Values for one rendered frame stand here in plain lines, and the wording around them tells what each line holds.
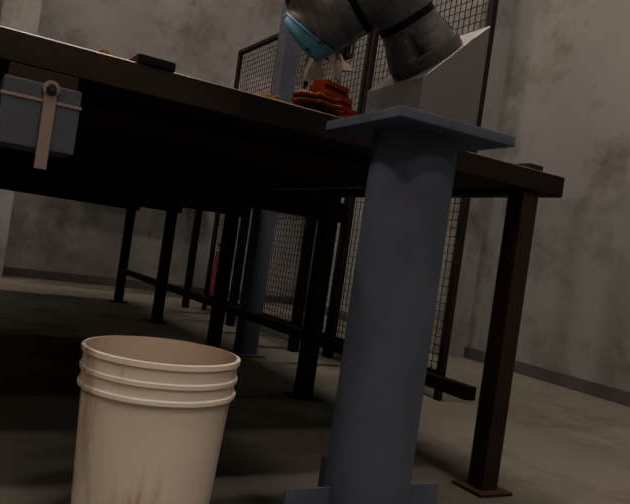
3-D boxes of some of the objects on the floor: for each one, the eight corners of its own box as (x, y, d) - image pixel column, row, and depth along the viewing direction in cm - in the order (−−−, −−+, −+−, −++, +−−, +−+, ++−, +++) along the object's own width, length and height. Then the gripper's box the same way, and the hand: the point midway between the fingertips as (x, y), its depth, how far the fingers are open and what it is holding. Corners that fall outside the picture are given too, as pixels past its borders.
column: (493, 599, 128) (559, 140, 129) (317, 626, 110) (393, 92, 111) (381, 517, 162) (433, 153, 162) (232, 527, 144) (291, 117, 144)
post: (265, 358, 369) (328, -82, 370) (236, 357, 361) (301, -94, 362) (251, 352, 384) (312, -71, 385) (224, 350, 375) (286, -82, 376)
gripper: (375, 11, 174) (364, 88, 174) (327, 25, 190) (317, 96, 190) (349, -1, 169) (338, 79, 169) (302, 15, 185) (292, 87, 185)
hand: (318, 85), depth 178 cm, fingers open, 14 cm apart
